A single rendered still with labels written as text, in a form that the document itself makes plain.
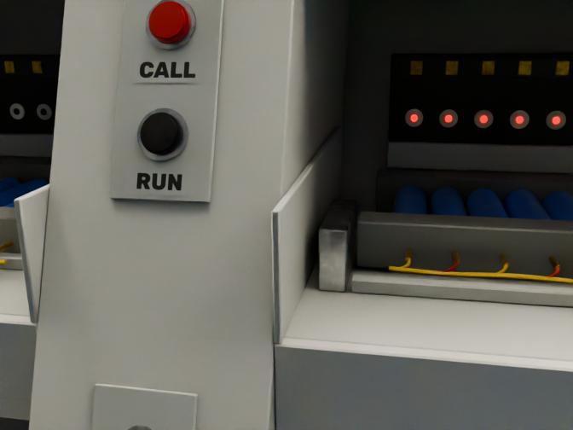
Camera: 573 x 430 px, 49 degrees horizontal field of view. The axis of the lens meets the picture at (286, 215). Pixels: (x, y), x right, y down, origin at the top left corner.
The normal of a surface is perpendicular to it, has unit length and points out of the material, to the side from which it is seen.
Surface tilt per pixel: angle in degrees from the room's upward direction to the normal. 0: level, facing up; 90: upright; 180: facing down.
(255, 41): 90
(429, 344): 21
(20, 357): 111
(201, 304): 90
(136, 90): 90
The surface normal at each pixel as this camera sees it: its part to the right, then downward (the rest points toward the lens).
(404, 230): -0.19, 0.29
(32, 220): 0.98, 0.04
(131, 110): -0.18, -0.07
